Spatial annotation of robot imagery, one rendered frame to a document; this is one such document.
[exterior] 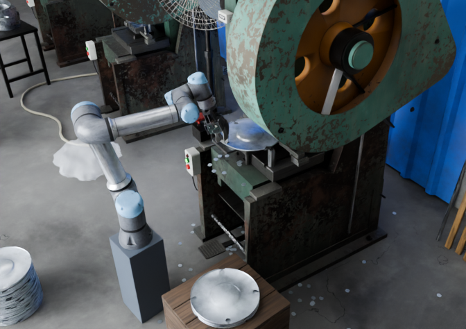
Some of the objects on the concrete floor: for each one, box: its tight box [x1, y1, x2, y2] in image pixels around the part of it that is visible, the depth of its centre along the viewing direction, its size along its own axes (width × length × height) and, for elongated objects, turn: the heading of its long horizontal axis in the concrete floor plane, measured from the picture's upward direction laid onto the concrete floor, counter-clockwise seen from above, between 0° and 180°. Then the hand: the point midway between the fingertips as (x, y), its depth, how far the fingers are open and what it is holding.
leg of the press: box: [244, 115, 391, 294], centre depth 246 cm, size 92×12×90 cm, turn 123°
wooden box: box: [162, 253, 291, 329], centre depth 218 cm, size 40×38×35 cm
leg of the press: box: [193, 137, 245, 243], centre depth 284 cm, size 92×12×90 cm, turn 123°
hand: (225, 141), depth 228 cm, fingers closed
